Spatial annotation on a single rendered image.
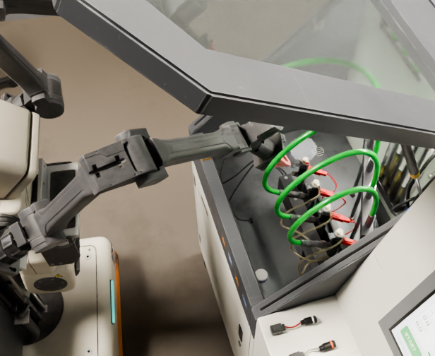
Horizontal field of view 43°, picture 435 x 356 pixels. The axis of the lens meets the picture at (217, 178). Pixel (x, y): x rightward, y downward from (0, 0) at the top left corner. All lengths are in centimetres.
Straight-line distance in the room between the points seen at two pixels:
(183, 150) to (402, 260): 53
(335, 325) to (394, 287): 26
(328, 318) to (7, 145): 91
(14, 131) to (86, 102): 189
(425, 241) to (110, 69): 256
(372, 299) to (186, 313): 130
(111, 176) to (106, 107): 222
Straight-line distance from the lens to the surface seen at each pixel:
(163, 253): 267
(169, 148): 112
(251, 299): 154
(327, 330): 150
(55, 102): 157
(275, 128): 139
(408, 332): 130
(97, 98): 329
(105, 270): 237
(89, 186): 105
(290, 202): 165
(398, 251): 127
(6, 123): 142
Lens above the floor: 238
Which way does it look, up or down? 56 degrees down
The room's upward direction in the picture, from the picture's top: 2 degrees counter-clockwise
